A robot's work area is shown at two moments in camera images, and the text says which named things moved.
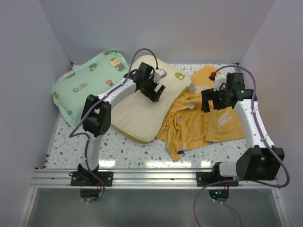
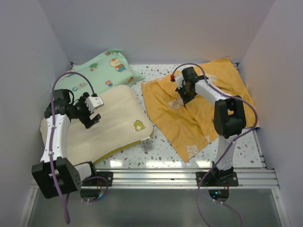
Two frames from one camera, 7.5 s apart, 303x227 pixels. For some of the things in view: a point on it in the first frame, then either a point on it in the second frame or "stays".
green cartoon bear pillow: [95, 74] stays
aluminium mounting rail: [139, 178] stays
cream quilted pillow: [140, 118] to [122, 124]
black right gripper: [209, 94] to [186, 100]
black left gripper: [152, 94] to [87, 123]
